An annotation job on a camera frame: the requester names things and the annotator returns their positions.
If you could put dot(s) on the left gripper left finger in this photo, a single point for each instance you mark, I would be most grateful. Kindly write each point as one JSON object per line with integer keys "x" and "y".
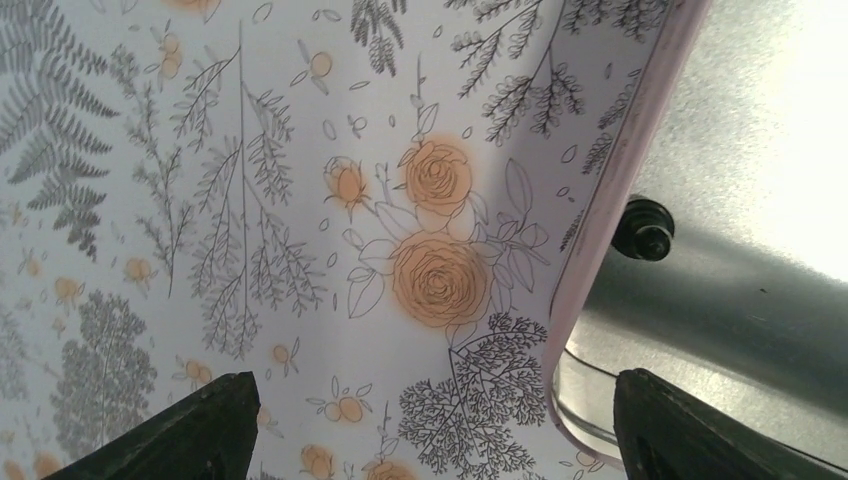
{"x": 209, "y": 434}

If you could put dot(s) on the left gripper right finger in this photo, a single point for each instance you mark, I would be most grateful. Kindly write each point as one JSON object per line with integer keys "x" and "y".
{"x": 664, "y": 432}

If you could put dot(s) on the pink metal tray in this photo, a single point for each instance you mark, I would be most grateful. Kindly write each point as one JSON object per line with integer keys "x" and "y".
{"x": 739, "y": 128}

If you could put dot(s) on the floral tablecloth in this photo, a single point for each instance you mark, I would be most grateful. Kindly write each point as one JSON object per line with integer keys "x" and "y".
{"x": 368, "y": 204}

